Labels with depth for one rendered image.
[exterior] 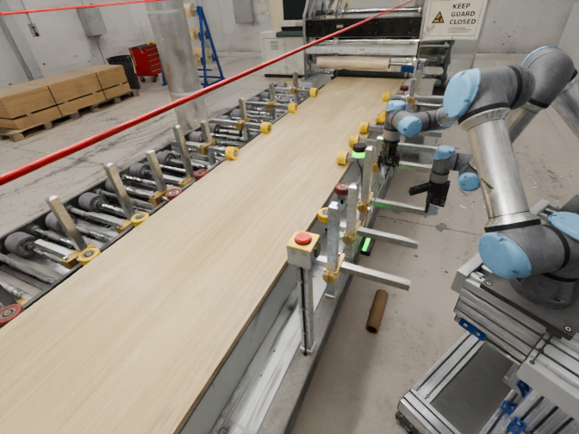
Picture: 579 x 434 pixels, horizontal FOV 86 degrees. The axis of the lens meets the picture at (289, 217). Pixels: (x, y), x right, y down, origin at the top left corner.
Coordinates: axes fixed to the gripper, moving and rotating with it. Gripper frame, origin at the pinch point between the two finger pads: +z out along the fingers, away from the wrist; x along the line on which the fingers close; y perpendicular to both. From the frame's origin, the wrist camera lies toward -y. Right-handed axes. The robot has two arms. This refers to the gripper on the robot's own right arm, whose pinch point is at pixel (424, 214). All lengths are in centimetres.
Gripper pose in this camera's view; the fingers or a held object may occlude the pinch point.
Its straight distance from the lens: 165.8
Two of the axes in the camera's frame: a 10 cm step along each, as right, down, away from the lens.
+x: 4.2, -5.6, 7.1
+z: 0.7, 8.0, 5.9
